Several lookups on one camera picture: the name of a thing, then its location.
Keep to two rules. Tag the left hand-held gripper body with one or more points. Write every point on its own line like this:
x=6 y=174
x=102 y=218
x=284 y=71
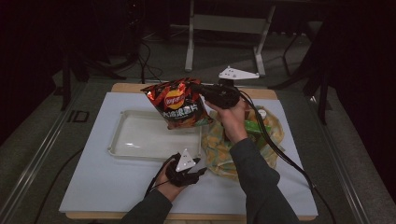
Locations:
x=180 y=177

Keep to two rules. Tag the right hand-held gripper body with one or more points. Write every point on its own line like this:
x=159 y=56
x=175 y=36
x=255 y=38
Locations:
x=222 y=95

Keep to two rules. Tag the orange print cloth bag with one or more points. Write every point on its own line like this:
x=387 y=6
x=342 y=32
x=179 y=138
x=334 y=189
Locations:
x=218 y=152

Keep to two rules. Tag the red black chips packet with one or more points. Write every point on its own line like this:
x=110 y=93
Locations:
x=177 y=104

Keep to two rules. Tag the white plastic tray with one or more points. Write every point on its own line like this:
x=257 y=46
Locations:
x=146 y=137

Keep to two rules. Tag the person's left hand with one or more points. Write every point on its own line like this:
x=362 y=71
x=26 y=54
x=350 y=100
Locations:
x=168 y=186

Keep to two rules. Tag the person's right hand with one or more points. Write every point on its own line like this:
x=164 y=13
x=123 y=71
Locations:
x=232 y=123

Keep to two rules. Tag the white table mat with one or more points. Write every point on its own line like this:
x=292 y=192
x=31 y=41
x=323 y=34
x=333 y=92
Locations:
x=102 y=174

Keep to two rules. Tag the black tripod stand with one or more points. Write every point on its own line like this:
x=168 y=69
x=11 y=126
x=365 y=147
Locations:
x=93 y=59

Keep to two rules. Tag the white metal stand frame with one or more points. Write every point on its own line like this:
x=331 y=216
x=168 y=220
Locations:
x=230 y=23

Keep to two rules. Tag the dark metal chair frame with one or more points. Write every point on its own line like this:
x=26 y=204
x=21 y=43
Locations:
x=311 y=71

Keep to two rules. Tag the aluminium floor rail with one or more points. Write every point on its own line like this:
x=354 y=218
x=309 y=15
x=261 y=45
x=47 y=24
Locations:
x=40 y=155
x=339 y=161

